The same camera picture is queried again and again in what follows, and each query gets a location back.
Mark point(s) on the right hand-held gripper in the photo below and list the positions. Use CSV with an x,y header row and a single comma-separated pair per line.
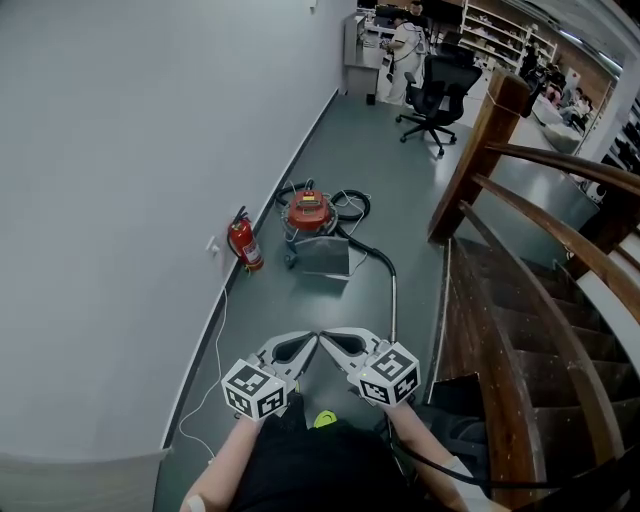
x,y
390,375

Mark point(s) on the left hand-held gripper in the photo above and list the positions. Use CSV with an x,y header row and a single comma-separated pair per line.
x,y
252,392

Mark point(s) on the metal vacuum cleaner tube piece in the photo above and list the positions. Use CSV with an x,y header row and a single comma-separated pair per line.
x,y
393,305

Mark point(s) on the red vacuum cleaner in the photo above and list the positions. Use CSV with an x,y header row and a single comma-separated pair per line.
x,y
308,212

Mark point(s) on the person's left forearm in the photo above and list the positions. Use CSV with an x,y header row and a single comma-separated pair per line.
x,y
222,465

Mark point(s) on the person's right forearm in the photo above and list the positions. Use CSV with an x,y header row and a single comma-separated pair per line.
x,y
425,450

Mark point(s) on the person's yellow-green shoe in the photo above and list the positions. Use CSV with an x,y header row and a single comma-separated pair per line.
x,y
326,419

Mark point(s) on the black flat box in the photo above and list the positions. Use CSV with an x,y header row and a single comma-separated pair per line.
x,y
456,395

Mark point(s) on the red fire extinguisher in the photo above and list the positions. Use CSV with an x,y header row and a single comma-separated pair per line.
x,y
245,242

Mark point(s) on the person's black clothing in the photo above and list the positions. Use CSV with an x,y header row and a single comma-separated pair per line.
x,y
320,470

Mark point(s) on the dark wooden stairs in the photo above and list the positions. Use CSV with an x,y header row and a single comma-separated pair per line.
x,y
560,360

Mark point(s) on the wooden stair railing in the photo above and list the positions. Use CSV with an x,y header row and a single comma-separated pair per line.
x,y
505,165

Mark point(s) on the black office chair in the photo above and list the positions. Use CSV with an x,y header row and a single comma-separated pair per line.
x,y
440,95

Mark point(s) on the gray cabinet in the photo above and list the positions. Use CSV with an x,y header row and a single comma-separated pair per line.
x,y
357,55

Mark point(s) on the white storage shelf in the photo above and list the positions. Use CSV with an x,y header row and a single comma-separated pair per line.
x,y
500,35

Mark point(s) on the white wall socket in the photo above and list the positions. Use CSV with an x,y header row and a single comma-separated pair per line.
x,y
213,246

